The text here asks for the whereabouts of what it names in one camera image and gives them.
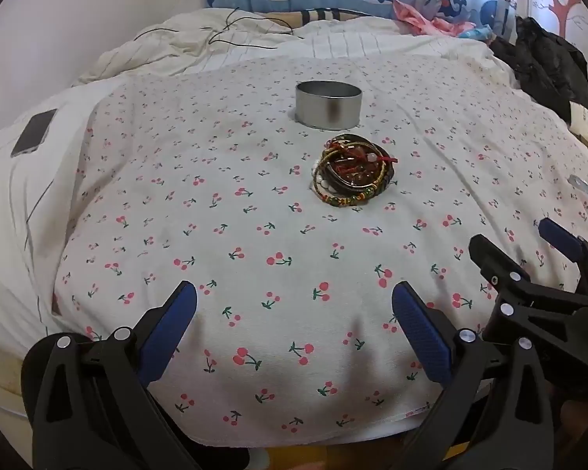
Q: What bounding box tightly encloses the round metal tin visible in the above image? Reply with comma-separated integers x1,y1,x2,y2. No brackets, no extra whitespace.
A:
295,81,362,131

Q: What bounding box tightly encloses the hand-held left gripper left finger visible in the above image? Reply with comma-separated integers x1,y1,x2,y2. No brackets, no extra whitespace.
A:
22,280,199,470

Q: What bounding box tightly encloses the striped pillow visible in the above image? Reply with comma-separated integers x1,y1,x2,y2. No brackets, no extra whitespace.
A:
262,7,368,27

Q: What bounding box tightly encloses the grey smartphone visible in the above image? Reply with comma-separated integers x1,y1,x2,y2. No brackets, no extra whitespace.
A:
11,109,58,158

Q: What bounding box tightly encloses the black jacket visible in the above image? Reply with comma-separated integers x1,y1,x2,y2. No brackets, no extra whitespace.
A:
490,16,588,123

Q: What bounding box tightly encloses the pink cloth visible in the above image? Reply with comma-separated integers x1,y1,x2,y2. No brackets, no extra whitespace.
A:
392,0,471,37

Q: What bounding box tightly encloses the tree wall decal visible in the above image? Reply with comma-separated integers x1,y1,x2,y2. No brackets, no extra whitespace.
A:
529,0,585,40

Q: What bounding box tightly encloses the thin black cable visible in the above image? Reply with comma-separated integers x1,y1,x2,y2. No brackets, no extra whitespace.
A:
132,7,295,50

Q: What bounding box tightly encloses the brown bead bracelet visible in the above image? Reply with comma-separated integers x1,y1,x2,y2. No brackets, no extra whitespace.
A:
326,139,400,177

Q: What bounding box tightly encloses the white bead bracelet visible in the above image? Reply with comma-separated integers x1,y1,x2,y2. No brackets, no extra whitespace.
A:
314,159,339,195

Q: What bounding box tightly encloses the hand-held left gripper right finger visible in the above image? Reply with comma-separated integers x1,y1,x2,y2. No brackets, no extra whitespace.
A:
391,281,559,470

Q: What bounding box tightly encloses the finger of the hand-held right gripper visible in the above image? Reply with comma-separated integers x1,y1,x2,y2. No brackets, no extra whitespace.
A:
469,233,588,344
538,217,588,305

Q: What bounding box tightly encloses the pile of mixed bangles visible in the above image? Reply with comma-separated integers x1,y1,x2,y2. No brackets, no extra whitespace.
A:
312,134,400,208

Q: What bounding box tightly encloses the cherry print cloth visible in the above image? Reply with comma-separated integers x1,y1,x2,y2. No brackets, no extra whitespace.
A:
51,54,588,444

